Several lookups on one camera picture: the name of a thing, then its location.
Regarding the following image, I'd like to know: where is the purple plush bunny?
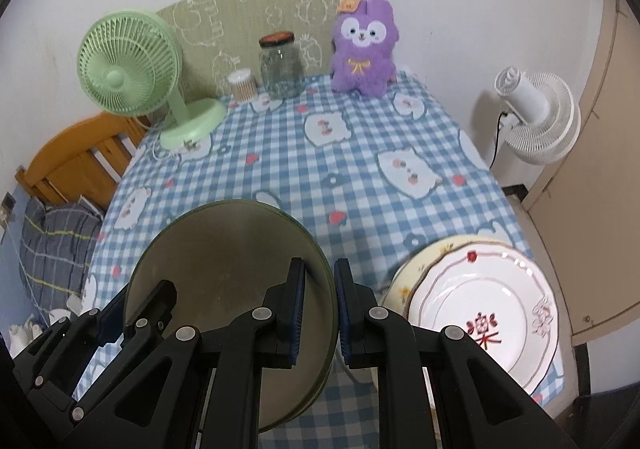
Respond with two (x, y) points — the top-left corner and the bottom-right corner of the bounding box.
(330, 0), (401, 97)

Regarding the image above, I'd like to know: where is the green cartoon wall mat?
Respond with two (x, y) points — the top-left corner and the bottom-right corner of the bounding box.
(156, 0), (342, 97)

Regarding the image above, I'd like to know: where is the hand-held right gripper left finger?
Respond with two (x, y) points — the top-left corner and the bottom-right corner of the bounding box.
(62, 257), (307, 449)

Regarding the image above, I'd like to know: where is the glass jar with lid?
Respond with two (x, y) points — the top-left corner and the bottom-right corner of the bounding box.
(258, 31), (304, 100)

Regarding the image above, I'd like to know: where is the beige door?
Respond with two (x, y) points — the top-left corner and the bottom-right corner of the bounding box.
(522, 0), (640, 347)

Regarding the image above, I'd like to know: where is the cotton swab container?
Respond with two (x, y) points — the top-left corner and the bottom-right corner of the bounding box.
(227, 69), (257, 103)

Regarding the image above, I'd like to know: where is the blue checkered tablecloth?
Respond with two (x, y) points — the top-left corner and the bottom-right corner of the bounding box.
(70, 70), (566, 449)

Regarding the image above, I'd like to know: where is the large oval yellow flower plate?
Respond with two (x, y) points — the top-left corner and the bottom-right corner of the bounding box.
(386, 235), (516, 325)

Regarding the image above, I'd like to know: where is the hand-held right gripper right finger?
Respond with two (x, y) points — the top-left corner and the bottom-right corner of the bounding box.
(333, 257), (576, 449)

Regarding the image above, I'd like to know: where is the pink flower plate brown rim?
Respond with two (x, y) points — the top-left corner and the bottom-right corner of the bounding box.
(406, 240), (559, 397)

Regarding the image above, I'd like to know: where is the white fan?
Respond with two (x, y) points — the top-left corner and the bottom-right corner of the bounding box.
(494, 69), (582, 166)

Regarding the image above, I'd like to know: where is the green desk fan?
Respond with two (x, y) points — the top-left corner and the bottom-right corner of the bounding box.
(77, 9), (228, 150)

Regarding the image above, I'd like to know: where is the white cloth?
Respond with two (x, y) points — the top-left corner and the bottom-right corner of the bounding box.
(6, 318), (46, 357)

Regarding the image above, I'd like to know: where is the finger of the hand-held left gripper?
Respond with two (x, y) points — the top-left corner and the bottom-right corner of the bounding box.
(14, 286), (130, 401)
(67, 280), (179, 426)

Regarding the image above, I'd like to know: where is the black fan cable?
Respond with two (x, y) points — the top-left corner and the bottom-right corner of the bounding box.
(487, 111), (516, 170)

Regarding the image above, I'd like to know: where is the grey striped pillow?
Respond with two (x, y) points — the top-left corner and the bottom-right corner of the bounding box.
(19, 196), (106, 317)

